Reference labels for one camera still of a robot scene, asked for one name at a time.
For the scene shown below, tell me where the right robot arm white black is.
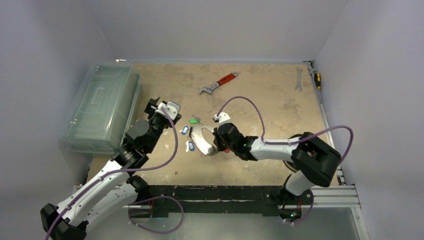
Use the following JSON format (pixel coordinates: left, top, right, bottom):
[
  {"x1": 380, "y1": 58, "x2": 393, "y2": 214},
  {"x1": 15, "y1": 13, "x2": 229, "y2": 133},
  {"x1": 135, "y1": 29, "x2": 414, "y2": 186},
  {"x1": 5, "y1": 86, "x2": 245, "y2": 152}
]
[{"x1": 213, "y1": 123, "x2": 341, "y2": 204}]

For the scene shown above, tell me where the large white keyring with keys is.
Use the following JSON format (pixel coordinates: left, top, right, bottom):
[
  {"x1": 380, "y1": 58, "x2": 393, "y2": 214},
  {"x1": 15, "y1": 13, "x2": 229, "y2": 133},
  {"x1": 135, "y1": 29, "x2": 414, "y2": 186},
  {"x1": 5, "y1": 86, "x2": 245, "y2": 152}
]
[{"x1": 186, "y1": 114, "x2": 230, "y2": 156}]

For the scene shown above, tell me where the red handled adjustable wrench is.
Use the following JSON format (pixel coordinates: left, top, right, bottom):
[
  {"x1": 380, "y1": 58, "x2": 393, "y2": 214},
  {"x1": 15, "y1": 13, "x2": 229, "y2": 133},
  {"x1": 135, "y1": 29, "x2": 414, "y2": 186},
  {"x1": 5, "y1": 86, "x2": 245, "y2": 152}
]
[{"x1": 198, "y1": 72, "x2": 239, "y2": 95}]

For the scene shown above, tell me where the yellow black screwdriver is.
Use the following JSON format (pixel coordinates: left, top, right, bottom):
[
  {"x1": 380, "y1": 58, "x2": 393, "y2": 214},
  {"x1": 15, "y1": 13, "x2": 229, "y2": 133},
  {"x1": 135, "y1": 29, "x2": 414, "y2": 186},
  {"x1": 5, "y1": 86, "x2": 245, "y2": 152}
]
[{"x1": 314, "y1": 72, "x2": 321, "y2": 91}]

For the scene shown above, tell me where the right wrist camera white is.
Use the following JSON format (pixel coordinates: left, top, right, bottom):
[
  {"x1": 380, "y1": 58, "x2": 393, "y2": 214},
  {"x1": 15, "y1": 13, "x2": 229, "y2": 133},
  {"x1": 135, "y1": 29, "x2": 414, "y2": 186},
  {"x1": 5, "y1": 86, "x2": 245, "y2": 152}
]
[{"x1": 213, "y1": 111, "x2": 231, "y2": 126}]

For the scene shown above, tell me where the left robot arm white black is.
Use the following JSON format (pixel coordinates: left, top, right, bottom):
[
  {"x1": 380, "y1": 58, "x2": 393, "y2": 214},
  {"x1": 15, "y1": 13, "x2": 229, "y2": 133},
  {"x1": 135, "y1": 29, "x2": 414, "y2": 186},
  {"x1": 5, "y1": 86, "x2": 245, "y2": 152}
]
[{"x1": 40, "y1": 98, "x2": 182, "y2": 240}]

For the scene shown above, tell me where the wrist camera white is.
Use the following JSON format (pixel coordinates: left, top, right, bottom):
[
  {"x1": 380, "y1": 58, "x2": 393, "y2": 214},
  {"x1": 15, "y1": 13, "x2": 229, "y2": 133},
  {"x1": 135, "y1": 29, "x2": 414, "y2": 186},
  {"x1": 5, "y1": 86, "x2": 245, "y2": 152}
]
[
  {"x1": 213, "y1": 111, "x2": 231, "y2": 126},
  {"x1": 155, "y1": 101, "x2": 182, "y2": 121}
]

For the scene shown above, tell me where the silver open end wrench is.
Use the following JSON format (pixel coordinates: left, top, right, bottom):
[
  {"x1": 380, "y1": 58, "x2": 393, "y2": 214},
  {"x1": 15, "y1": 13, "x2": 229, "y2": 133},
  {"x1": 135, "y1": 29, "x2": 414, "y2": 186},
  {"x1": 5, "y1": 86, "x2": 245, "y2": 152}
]
[{"x1": 294, "y1": 67, "x2": 303, "y2": 92}]

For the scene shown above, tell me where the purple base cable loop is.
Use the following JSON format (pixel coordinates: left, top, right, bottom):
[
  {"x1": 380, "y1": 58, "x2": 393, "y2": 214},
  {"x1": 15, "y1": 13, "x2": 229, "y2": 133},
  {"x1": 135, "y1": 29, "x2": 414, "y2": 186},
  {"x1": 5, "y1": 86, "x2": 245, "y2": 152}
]
[{"x1": 127, "y1": 195, "x2": 185, "y2": 235}]

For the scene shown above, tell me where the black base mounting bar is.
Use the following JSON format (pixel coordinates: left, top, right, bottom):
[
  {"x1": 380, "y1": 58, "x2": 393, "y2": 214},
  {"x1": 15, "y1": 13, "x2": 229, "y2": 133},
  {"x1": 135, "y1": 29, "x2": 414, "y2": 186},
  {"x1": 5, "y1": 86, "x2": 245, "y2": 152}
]
[{"x1": 130, "y1": 185, "x2": 309, "y2": 219}]

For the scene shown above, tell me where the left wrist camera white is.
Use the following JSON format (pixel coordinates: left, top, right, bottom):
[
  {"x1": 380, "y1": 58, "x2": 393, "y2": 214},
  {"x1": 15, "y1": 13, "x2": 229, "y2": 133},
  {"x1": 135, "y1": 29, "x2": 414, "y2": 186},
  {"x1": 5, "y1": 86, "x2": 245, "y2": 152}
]
[{"x1": 155, "y1": 101, "x2": 182, "y2": 121}]

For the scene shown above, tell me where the aluminium frame rail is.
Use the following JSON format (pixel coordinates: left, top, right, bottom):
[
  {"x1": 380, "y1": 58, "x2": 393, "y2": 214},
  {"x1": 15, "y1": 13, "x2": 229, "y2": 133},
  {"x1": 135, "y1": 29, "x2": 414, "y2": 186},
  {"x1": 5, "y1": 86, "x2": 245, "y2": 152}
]
[{"x1": 301, "y1": 61, "x2": 360, "y2": 208}]

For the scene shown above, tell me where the clear plastic storage box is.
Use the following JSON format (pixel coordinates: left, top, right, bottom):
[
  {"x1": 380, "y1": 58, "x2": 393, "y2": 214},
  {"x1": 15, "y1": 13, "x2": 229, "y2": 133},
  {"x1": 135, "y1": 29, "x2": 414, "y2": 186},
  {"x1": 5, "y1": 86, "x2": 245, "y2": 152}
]
[{"x1": 60, "y1": 61, "x2": 141, "y2": 155}]

